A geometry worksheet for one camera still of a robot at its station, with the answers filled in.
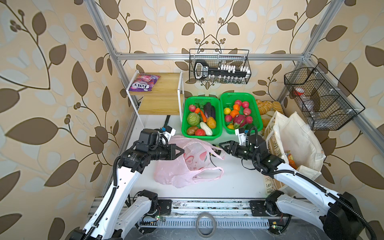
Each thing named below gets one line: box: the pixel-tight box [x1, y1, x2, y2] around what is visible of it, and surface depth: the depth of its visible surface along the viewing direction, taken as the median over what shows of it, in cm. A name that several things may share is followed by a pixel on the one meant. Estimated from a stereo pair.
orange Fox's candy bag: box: [285, 150, 297, 170], surface depth 81 cm
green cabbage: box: [186, 112, 200, 126], surface depth 104 cm
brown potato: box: [187, 126, 198, 135], surface depth 101 cm
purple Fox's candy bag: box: [128, 73, 161, 92], surface depth 86 cm
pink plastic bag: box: [153, 135, 226, 188], surface depth 74 cm
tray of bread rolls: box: [256, 99, 284, 134], surface depth 117 cm
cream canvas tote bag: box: [264, 111, 326, 195], surface depth 75 cm
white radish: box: [199, 121, 213, 136], surface depth 104 cm
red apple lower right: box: [246, 116, 253, 124], surface depth 107 cm
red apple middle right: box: [243, 107, 251, 116], surface depth 113 cm
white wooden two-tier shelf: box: [126, 70, 185, 128], surface depth 88 cm
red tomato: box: [194, 128, 206, 136], surface depth 98 cm
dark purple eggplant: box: [203, 102, 216, 120], surface depth 111 cm
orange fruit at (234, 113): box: [229, 109, 239, 118], surface depth 110 cm
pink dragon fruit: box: [233, 114, 247, 128], surface depth 101 cm
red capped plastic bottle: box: [294, 87, 306, 101], surface depth 84 cm
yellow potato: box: [206, 116, 216, 129], surface depth 104 cm
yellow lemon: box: [224, 107, 231, 115], surface depth 114 cm
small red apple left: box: [225, 115, 232, 123], surface depth 110 cm
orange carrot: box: [194, 107, 207, 123], surface depth 114 cm
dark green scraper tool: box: [163, 115, 171, 128], surface depth 114 cm
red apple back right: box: [242, 101, 249, 109], surface depth 118 cm
